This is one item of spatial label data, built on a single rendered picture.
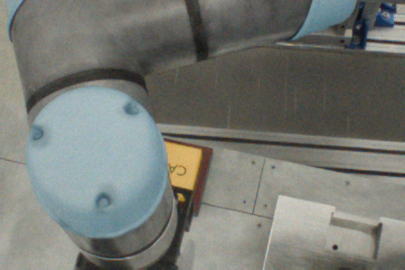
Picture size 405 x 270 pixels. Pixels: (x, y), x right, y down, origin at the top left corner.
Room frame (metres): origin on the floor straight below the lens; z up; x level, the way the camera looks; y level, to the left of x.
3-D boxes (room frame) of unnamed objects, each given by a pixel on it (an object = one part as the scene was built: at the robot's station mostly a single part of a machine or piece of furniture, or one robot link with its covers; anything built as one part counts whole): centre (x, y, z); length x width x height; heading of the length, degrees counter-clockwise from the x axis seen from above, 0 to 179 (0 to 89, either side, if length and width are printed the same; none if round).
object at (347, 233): (0.19, -0.15, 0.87); 0.05 x 0.05 x 0.04; 72
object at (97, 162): (0.16, 0.06, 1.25); 0.09 x 0.08 x 0.11; 10
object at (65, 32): (0.26, 0.06, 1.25); 0.11 x 0.11 x 0.08; 10
